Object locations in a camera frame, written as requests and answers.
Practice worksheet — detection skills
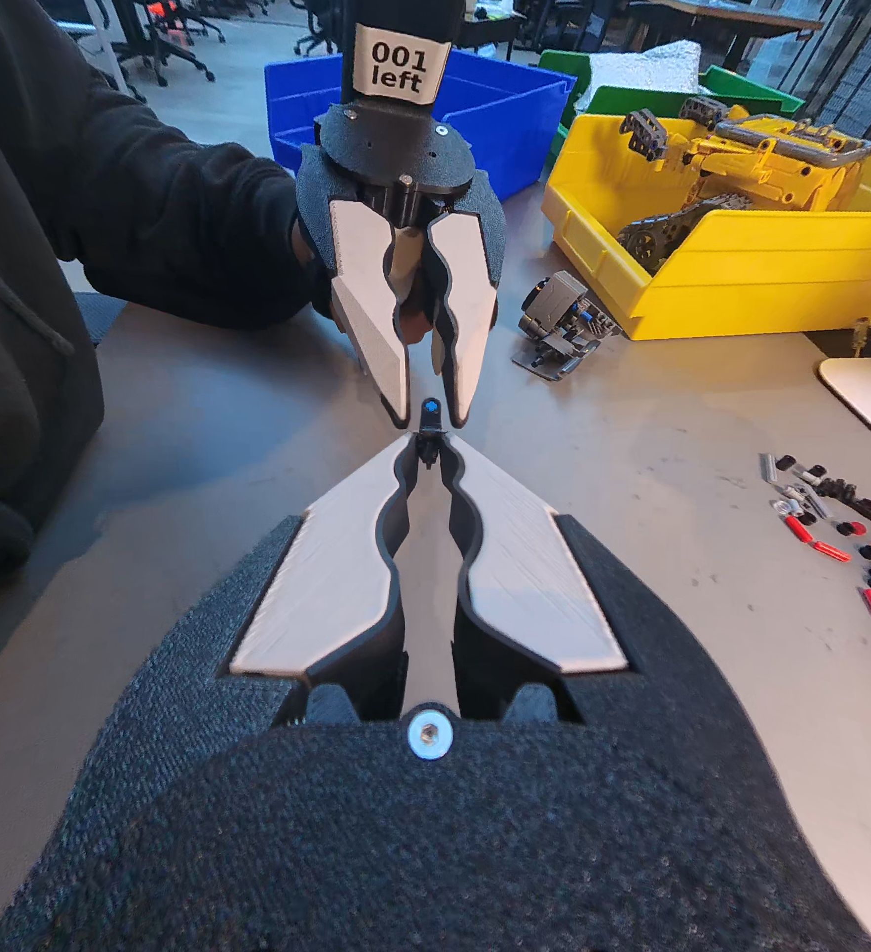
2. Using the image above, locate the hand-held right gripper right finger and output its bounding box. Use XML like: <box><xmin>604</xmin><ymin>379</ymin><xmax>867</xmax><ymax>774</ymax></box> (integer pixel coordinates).
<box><xmin>443</xmin><ymin>433</ymin><xmax>630</xmax><ymax>721</ymax></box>

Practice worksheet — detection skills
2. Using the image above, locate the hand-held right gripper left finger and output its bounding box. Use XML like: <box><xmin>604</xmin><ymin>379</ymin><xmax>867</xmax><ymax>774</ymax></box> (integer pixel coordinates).
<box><xmin>229</xmin><ymin>433</ymin><xmax>415</xmax><ymax>721</ymax></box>

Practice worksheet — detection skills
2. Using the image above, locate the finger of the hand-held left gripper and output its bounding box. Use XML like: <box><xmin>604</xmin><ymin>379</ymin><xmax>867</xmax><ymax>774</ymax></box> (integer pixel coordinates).
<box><xmin>426</xmin><ymin>212</ymin><xmax>499</xmax><ymax>430</ymax></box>
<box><xmin>329</xmin><ymin>199</ymin><xmax>411</xmax><ymax>430</ymax></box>

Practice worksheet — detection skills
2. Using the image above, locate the black connector with blue pin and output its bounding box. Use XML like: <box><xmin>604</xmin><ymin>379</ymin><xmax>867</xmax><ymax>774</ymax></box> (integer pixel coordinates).
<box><xmin>416</xmin><ymin>398</ymin><xmax>447</xmax><ymax>470</ymax></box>

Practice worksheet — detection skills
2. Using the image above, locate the pile of small toy pieces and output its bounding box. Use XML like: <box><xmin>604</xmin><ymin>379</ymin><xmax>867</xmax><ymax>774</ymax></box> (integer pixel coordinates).
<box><xmin>758</xmin><ymin>452</ymin><xmax>871</xmax><ymax>642</ymax></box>

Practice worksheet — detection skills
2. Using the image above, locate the grey desk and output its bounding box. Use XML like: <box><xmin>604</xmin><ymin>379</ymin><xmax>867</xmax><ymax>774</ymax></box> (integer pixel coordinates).
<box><xmin>0</xmin><ymin>134</ymin><xmax>871</xmax><ymax>952</ymax></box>

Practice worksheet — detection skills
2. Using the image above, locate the person's left hand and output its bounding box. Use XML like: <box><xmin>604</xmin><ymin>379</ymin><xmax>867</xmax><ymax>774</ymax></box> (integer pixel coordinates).
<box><xmin>398</xmin><ymin>294</ymin><xmax>436</xmax><ymax>349</ymax></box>

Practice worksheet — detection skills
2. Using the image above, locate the grey toy cab assembly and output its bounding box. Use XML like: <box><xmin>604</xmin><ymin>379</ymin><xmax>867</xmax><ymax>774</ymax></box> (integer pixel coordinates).
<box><xmin>511</xmin><ymin>270</ymin><xmax>622</xmax><ymax>382</ymax></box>

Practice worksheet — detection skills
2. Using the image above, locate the blue bin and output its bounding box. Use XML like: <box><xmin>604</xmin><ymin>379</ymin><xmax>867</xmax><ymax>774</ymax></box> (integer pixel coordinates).
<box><xmin>264</xmin><ymin>48</ymin><xmax>578</xmax><ymax>203</ymax></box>

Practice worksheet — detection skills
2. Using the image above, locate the black office chair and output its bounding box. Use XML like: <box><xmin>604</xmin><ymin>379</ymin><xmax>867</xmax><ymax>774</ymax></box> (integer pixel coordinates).
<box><xmin>112</xmin><ymin>0</ymin><xmax>217</xmax><ymax>86</ymax></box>
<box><xmin>291</xmin><ymin>0</ymin><xmax>341</xmax><ymax>58</ymax></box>

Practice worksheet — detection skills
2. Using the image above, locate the green bin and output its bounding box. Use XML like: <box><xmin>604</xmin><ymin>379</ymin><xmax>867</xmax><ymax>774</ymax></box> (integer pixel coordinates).
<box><xmin>538</xmin><ymin>48</ymin><xmax>807</xmax><ymax>168</ymax></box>

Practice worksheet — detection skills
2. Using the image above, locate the white foam sheet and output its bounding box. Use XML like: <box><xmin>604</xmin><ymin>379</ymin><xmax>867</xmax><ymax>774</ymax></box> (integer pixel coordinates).
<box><xmin>577</xmin><ymin>41</ymin><xmax>704</xmax><ymax>113</ymax></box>

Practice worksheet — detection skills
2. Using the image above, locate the blue-grey chair seat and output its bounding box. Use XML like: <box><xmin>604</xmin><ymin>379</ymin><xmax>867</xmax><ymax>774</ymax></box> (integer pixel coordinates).
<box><xmin>74</xmin><ymin>292</ymin><xmax>130</xmax><ymax>347</ymax></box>

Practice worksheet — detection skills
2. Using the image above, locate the yellow bin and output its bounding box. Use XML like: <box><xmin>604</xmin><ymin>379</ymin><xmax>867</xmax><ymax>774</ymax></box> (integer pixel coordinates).
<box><xmin>541</xmin><ymin>112</ymin><xmax>871</xmax><ymax>342</ymax></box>

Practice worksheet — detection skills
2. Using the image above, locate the yellow toy bulldozer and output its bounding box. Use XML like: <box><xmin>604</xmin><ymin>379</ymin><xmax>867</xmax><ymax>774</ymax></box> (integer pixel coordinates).
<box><xmin>617</xmin><ymin>97</ymin><xmax>871</xmax><ymax>276</ymax></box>

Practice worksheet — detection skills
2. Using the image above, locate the wooden table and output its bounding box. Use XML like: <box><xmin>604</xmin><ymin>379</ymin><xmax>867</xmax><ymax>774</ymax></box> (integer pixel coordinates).
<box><xmin>625</xmin><ymin>0</ymin><xmax>824</xmax><ymax>71</ymax></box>

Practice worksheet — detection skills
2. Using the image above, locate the person's black hoodie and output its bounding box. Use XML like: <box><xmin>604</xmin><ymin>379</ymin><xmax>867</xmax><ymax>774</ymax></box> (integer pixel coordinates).
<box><xmin>0</xmin><ymin>216</ymin><xmax>105</xmax><ymax>618</ymax></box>

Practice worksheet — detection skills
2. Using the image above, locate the metal wire rack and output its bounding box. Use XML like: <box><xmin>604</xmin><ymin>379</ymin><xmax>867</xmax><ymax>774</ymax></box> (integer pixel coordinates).
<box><xmin>800</xmin><ymin>0</ymin><xmax>871</xmax><ymax>150</ymax></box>

